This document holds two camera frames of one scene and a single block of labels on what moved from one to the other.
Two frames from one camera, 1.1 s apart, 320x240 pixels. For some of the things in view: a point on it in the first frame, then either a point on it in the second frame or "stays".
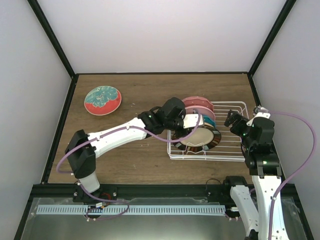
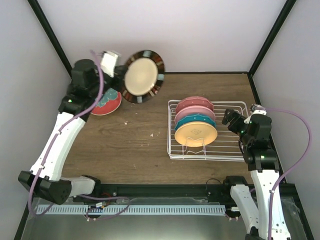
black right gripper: (241, 120) stays
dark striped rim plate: (203, 138) to (144, 76)
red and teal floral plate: (102, 100) stays
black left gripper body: (170, 123) to (118, 76)
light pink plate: (202, 110) stays
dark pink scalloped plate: (198, 101) stays
